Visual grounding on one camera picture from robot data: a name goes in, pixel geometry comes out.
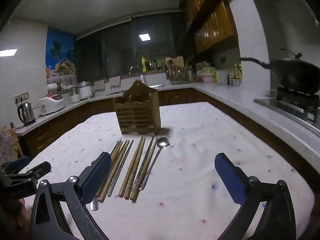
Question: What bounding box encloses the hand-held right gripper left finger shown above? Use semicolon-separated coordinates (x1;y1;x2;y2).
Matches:
30;151;112;240

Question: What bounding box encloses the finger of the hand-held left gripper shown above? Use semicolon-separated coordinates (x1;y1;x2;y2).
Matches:
4;161;52;184
0;156;30;175

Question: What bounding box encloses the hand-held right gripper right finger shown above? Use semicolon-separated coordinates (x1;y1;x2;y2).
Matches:
214;152;297;240

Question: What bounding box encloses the brown wooden chopstick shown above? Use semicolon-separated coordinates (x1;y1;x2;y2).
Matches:
96;141;120;197
99;140;124;203
101;141;127;203
105;140;131;198

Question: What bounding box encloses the metal chopstick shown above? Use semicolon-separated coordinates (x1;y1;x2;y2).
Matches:
134;138;158;192
107;140;135;197

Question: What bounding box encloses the light wooden chopstick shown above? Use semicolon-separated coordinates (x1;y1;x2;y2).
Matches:
124;138;146;200
118;136;145;198

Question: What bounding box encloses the long-handled metal spoon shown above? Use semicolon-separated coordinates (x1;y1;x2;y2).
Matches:
139;137;171;190

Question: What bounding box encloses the wooden utensil holder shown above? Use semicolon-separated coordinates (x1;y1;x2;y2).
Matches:
113;80;162;135

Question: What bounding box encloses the person's left forearm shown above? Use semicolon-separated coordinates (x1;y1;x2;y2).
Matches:
0;197;32;240

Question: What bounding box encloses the dish rack with utensils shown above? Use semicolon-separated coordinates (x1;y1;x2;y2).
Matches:
165;56;190;84

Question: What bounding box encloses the floral patterned cloth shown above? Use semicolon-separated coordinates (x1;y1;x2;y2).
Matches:
0;126;23;164

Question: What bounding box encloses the white dotted tablecloth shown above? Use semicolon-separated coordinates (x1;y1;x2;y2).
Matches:
19;102;315;240

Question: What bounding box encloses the steel electric kettle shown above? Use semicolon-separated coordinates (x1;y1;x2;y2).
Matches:
17;102;37;127

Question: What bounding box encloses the white and red rice cooker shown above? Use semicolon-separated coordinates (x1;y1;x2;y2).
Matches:
38;93;66;116

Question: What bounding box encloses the small white jar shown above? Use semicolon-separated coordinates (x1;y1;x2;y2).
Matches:
69;87;81;104

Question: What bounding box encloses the steel kitchen sink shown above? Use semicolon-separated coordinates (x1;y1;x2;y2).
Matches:
105;84;165;97

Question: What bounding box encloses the gas stove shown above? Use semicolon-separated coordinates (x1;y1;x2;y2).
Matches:
254;86;320;130

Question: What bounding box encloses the seasoning bottle rack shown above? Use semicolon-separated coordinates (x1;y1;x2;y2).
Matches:
229;63;243;87

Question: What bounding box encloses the white plastic container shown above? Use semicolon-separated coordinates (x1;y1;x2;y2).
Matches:
217;70;229;85

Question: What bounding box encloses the pink and green basket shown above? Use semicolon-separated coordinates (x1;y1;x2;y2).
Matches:
201;66;217;82

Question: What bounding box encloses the chrome faucet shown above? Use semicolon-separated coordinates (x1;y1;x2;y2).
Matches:
129;65;142;77

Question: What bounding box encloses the black wok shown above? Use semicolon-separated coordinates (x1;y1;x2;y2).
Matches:
239;47;320;94

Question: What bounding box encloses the dark kitchen window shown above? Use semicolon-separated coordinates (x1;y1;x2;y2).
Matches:
74;14;187;80

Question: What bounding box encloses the wall socket strip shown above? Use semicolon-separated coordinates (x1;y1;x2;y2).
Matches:
14;92;30;104

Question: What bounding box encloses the fruit and palm wall poster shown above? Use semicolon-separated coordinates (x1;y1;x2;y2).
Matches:
46;27;77;77

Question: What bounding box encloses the wooden wall cabinet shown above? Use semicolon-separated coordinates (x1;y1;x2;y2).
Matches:
182;0;227;32
194;0;238;55

